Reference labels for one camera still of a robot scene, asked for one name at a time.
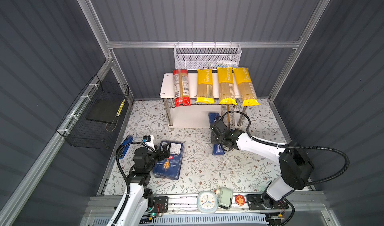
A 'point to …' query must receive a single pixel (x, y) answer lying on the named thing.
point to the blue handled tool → (129, 139)
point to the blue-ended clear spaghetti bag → (232, 120)
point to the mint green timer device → (225, 198)
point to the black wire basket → (91, 121)
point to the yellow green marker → (121, 107)
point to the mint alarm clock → (207, 201)
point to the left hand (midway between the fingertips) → (163, 145)
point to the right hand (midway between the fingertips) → (215, 136)
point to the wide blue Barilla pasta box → (169, 168)
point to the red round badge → (240, 199)
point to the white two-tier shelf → (196, 115)
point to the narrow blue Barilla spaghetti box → (217, 149)
